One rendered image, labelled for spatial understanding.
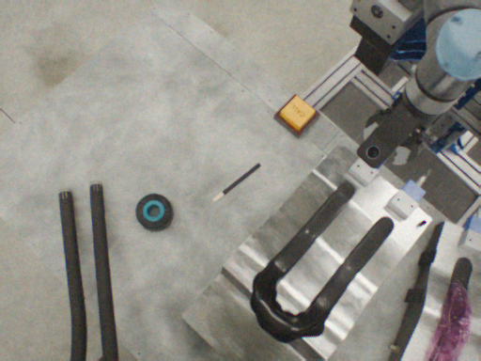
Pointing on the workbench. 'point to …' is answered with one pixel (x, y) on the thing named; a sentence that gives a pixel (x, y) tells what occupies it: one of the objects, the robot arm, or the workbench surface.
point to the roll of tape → (151, 210)
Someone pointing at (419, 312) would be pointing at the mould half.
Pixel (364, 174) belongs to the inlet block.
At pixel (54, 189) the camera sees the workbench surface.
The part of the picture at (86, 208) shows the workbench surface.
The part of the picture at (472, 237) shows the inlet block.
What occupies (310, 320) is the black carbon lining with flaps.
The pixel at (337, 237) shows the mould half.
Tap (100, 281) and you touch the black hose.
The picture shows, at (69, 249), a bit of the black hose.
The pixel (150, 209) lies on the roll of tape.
